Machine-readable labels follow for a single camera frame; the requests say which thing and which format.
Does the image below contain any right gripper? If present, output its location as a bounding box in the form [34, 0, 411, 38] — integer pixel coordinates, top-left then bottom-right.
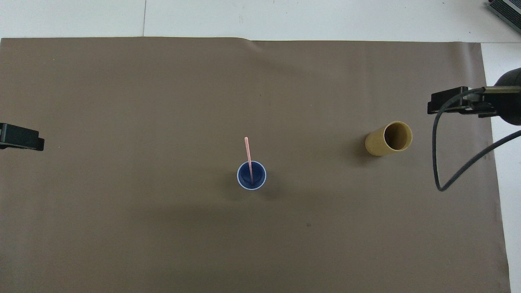
[479, 68, 521, 125]

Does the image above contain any pink chopstick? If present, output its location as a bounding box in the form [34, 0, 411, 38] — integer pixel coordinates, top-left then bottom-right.
[244, 137, 254, 184]

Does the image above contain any blue cup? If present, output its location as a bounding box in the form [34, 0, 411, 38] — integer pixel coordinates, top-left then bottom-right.
[237, 160, 267, 190]

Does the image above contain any black cable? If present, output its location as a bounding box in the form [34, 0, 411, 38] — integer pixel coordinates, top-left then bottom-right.
[432, 87, 521, 192]

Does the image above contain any grey ribbed metal box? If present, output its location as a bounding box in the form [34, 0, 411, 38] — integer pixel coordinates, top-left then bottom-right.
[487, 0, 521, 30]

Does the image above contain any yellow bamboo cup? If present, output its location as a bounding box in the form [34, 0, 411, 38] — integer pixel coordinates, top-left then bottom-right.
[365, 121, 413, 157]

